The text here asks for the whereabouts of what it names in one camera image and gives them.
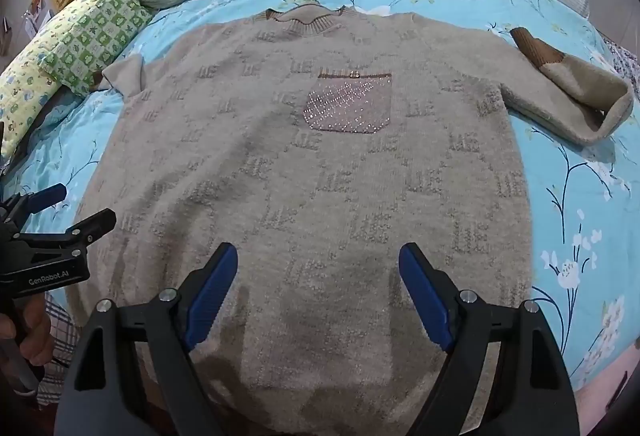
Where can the green checkered pillow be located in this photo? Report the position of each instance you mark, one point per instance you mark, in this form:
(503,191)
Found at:
(95,36)

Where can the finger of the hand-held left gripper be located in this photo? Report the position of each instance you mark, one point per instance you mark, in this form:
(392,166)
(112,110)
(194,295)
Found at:
(95,222)
(50,193)

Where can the blue floral bed sheet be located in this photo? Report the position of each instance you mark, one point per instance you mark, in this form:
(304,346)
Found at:
(575,196)

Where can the person's left hand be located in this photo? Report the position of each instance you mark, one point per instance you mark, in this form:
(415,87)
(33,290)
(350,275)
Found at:
(32,326)

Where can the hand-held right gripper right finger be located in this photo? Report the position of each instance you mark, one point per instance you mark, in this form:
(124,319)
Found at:
(425,301)

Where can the beige knit sweater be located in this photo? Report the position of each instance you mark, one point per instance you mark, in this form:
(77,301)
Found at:
(300,191)

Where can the yellow floral pillow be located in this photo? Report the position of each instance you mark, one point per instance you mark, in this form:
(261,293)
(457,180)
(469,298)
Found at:
(25,86)

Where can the dotted white cloth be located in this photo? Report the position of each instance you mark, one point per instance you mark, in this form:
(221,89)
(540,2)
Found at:
(622,58)

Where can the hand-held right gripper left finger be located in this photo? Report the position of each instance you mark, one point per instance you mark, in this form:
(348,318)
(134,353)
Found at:
(212,301)

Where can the plaid cloth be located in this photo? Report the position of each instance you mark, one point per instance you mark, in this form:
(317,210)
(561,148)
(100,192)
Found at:
(60,331)

